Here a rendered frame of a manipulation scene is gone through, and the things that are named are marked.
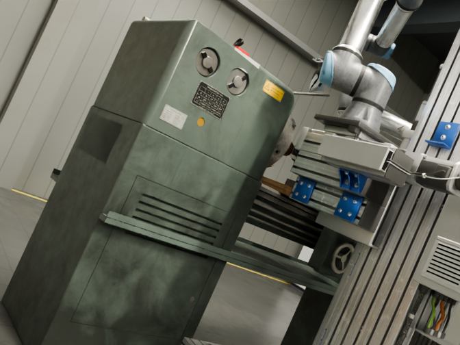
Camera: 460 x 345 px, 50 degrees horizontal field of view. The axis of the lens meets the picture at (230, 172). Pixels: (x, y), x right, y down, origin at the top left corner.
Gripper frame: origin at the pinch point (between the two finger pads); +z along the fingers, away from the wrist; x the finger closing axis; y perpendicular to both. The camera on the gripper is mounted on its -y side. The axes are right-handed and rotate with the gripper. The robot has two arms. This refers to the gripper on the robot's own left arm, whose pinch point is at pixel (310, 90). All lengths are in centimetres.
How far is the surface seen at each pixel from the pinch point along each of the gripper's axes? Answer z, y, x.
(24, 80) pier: 128, -52, 237
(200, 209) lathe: 60, -48, -44
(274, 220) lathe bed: 56, 0, -33
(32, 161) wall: 192, -14, 230
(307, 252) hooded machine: 154, 310, 178
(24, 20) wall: 90, -67, 269
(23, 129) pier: 164, -36, 224
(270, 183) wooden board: 44.8, -3.0, -19.6
